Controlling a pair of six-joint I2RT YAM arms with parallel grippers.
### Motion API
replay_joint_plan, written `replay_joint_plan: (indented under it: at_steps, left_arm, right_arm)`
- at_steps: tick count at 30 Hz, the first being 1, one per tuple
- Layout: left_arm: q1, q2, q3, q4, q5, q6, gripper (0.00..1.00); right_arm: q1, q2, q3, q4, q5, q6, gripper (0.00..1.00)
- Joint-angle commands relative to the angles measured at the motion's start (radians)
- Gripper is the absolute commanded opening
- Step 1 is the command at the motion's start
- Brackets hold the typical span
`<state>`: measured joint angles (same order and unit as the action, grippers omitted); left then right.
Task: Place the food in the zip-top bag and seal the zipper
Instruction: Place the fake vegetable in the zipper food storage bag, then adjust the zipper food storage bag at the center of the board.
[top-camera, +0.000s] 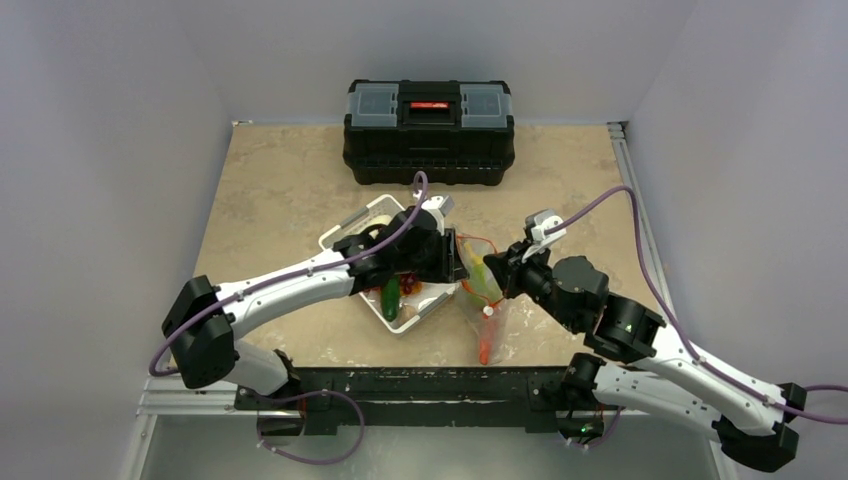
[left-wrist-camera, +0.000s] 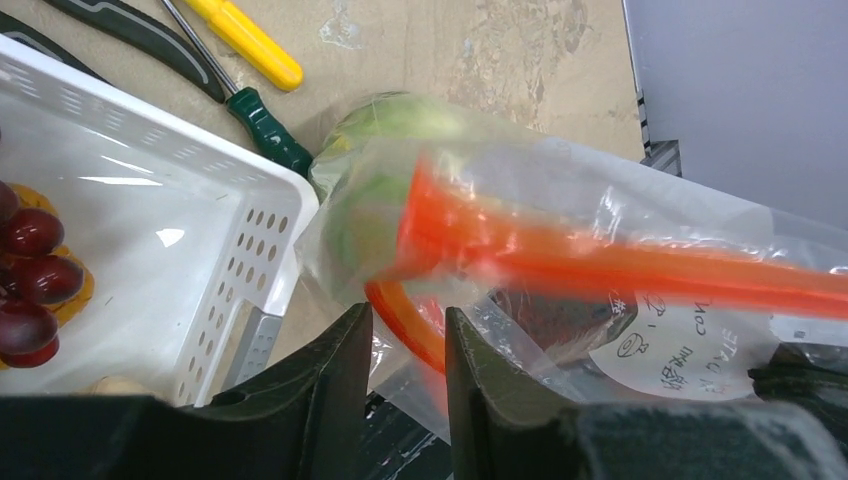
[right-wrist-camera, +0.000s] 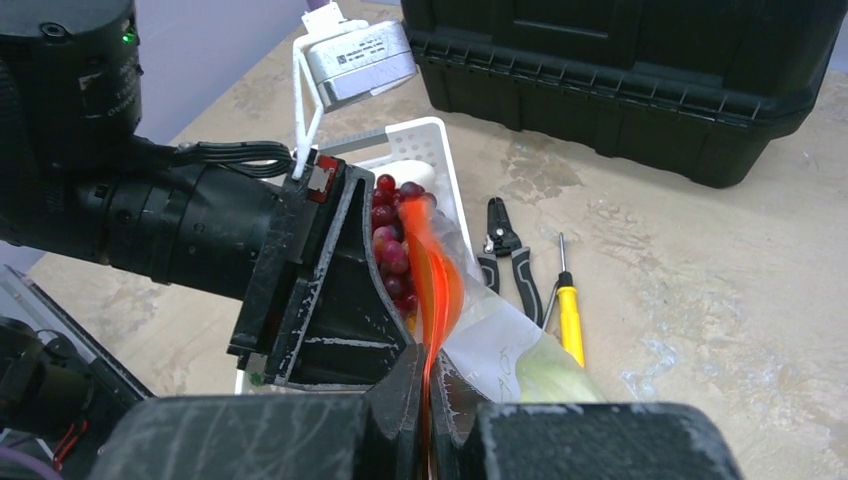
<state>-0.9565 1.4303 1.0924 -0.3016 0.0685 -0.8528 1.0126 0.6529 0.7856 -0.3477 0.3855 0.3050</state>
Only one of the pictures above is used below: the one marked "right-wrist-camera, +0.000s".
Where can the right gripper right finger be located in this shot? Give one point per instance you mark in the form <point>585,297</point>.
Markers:
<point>474,438</point>

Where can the yellow handled screwdriver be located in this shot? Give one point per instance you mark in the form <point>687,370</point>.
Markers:
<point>570,323</point>

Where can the red grape bunch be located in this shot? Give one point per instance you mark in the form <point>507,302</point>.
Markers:
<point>388,236</point>

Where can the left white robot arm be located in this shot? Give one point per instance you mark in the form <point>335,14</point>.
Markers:
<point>78,181</point>

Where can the white plastic basket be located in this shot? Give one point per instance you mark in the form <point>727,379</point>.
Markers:
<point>423,139</point>

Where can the green cabbage head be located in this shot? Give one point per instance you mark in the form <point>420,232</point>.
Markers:
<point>547,373</point>

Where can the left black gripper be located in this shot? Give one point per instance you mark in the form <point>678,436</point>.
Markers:
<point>315,313</point>

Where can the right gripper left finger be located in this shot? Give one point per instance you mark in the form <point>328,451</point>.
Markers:
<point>370,435</point>

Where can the clear zip top bag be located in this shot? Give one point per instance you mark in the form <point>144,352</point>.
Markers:
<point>480,333</point>

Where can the black plastic toolbox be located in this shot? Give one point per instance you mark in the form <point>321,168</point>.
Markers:
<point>697,88</point>

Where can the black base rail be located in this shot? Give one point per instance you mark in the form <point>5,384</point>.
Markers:
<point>62,392</point>

